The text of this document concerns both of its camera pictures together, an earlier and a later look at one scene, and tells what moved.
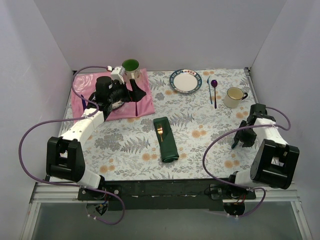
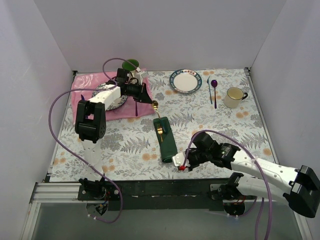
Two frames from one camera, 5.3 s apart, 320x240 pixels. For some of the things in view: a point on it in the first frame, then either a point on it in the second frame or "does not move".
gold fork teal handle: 160,130 does not move
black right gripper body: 244,133 -> 189,159
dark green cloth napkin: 167,145 does not move
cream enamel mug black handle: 233,97 does not move
